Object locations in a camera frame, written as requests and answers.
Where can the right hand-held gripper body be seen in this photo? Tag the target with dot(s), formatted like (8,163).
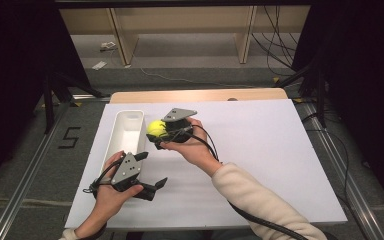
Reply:
(177,125)

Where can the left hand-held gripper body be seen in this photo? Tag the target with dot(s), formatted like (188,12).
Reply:
(126,170)

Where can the yellow tennis ball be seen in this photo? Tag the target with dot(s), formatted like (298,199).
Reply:
(156,128)

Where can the white plastic bin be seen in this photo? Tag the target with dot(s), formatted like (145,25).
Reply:
(128,133)

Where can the person's right hand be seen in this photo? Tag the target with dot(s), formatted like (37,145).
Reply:
(193,150)

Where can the person's left hand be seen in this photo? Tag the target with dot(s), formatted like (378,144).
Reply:
(111,198)

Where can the wooden table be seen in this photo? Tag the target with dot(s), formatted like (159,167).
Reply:
(196,95)

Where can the white board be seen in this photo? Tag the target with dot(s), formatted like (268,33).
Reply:
(263,140)

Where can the white paper slip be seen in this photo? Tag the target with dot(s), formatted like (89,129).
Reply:
(99,65)

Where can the black stand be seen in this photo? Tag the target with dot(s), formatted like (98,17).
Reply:
(51,96)
(318,86)

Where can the small paper packet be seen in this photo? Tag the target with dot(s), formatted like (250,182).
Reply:
(108,45)

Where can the wooden shelf unit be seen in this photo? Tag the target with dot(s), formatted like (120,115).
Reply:
(186,20)

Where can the dark curtain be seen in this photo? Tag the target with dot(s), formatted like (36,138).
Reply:
(13,83)
(370,83)

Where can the aluminium rail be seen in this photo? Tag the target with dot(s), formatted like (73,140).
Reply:
(346,176)
(23,186)

